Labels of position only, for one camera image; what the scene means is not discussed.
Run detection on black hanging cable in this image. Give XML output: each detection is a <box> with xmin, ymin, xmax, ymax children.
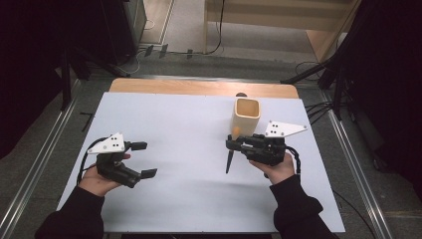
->
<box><xmin>198</xmin><ymin>0</ymin><xmax>227</xmax><ymax>57</ymax></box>

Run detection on light wooden shelf unit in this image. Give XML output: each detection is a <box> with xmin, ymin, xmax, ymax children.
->
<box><xmin>202</xmin><ymin>0</ymin><xmax>362</xmax><ymax>63</ymax></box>

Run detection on dark cabinet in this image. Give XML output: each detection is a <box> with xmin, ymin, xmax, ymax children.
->
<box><xmin>99</xmin><ymin>0</ymin><xmax>147</xmax><ymax>66</ymax></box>

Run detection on hand-held gripper cable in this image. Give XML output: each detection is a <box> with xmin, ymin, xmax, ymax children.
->
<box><xmin>77</xmin><ymin>136</ymin><xmax>108</xmax><ymax>185</ymax></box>
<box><xmin>286</xmin><ymin>145</ymin><xmax>302</xmax><ymax>176</ymax></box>

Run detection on person's left hand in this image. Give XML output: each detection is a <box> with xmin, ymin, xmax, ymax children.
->
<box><xmin>79</xmin><ymin>152</ymin><xmax>131</xmax><ymax>197</ymax></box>

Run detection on black floor cable bundle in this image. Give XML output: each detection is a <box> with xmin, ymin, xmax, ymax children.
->
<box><xmin>304</xmin><ymin>101</ymin><xmax>334</xmax><ymax>121</ymax></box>

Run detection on person's right hand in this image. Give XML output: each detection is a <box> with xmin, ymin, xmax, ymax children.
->
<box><xmin>249</xmin><ymin>152</ymin><xmax>296</xmax><ymax>185</ymax></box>

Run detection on makeup brush with dark handle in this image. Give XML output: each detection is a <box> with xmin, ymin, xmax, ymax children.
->
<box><xmin>225</xmin><ymin>125</ymin><xmax>242</xmax><ymax>174</ymax></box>

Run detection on left hand-held gripper cable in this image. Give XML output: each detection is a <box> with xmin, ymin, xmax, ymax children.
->
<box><xmin>77</xmin><ymin>136</ymin><xmax>108</xmax><ymax>185</ymax></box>

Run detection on right hand-held gripper cable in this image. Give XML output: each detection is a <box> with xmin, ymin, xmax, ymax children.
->
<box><xmin>286</xmin><ymin>145</ymin><xmax>302</xmax><ymax>176</ymax></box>

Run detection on black tripod stand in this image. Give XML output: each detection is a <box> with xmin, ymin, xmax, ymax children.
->
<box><xmin>280</xmin><ymin>43</ymin><xmax>354</xmax><ymax>121</ymax></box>

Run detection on black curtain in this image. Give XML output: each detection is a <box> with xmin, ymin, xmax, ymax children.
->
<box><xmin>0</xmin><ymin>0</ymin><xmax>110</xmax><ymax>160</ymax></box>
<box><xmin>337</xmin><ymin>0</ymin><xmax>422</xmax><ymax>200</ymax></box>

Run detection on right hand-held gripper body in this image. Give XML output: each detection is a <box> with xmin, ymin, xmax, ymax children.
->
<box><xmin>241</xmin><ymin>120</ymin><xmax>308</xmax><ymax>167</ymax></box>

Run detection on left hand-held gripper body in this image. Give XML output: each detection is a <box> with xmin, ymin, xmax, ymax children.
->
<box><xmin>87</xmin><ymin>132</ymin><xmax>142</xmax><ymax>189</ymax></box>

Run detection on metal floor rail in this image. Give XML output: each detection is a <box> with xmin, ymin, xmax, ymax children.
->
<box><xmin>319</xmin><ymin>89</ymin><xmax>395</xmax><ymax>239</ymax></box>
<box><xmin>0</xmin><ymin>96</ymin><xmax>78</xmax><ymax>235</ymax></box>

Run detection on white floor cable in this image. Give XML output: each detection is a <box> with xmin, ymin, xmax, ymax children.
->
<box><xmin>117</xmin><ymin>49</ymin><xmax>145</xmax><ymax>76</ymax></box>

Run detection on cream ceramic square cup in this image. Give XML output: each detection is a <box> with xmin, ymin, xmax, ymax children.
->
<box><xmin>231</xmin><ymin>97</ymin><xmax>262</xmax><ymax>137</ymax></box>

